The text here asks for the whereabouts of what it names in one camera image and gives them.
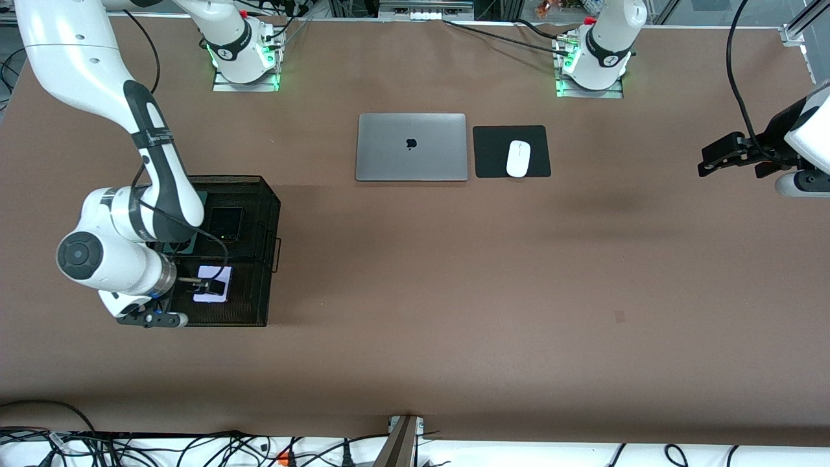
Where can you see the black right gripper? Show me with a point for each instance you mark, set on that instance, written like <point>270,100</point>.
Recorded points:
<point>183,286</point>

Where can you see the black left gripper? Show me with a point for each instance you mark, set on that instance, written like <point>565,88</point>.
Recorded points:
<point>762,145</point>

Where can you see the pale lilac flip phone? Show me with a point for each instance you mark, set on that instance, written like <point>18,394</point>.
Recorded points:
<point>220,271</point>

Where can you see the black flip phone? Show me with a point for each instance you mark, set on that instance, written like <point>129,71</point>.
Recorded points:
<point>227,224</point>

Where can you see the dark green smartphone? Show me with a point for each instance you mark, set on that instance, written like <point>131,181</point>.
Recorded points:
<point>203,196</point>

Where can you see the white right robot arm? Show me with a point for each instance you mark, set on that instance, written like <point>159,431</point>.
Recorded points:
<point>65,52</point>

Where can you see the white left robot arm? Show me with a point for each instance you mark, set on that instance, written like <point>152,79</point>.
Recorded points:
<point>814,130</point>

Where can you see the black mesh two-tier tray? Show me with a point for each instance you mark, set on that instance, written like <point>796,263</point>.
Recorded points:
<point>256,220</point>

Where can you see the white computer mouse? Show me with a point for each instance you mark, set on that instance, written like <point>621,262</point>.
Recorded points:
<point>519,159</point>

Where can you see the silver closed laptop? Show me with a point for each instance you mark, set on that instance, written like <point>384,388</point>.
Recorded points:
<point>389,155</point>

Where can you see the black mouse pad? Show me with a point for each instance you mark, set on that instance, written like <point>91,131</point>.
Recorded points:
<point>493,155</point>

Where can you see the small orange object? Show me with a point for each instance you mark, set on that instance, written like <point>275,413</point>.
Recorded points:
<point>543,8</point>

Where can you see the grey power strip white plugs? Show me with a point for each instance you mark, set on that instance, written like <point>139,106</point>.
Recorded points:
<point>425,13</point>

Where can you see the aluminium frame rail bracket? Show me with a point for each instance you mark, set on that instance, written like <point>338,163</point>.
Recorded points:
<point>792,34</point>

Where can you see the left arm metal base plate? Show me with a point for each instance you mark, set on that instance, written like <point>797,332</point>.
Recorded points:
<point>583,95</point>

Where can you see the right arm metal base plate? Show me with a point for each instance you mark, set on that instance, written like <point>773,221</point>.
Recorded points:
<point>227,86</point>

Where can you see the grey aluminium camera post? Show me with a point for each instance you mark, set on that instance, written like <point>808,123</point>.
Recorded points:
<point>399,447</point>

